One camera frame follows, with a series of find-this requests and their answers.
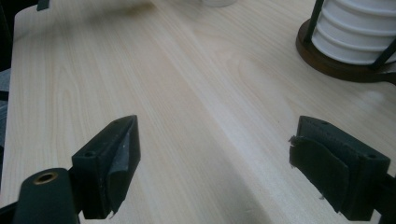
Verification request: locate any grey tape tab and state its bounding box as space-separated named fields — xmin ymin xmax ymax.
xmin=35 ymin=0 xmax=51 ymax=12

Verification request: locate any black wire double cup holder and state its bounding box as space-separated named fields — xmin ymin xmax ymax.
xmin=295 ymin=0 xmax=396 ymax=86

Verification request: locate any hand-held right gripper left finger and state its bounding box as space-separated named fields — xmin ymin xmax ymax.
xmin=71 ymin=114 xmax=142 ymax=220

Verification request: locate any single white paper cup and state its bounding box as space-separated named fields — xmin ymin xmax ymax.
xmin=200 ymin=0 xmax=238 ymax=8

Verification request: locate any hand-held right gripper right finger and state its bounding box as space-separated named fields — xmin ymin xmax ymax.
xmin=288 ymin=115 xmax=392 ymax=222

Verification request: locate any short stack of paper cups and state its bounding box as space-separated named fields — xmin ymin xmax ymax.
xmin=311 ymin=0 xmax=396 ymax=66

